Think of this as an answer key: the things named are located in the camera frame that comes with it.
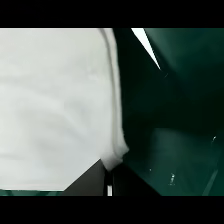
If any white T-shirt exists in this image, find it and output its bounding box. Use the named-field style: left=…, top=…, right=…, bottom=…
left=0, top=27, right=130, bottom=192

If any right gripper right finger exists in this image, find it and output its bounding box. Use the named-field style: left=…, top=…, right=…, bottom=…
left=111, top=162, right=162, bottom=197

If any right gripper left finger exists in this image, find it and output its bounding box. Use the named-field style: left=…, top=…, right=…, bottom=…
left=63, top=158, right=108, bottom=197

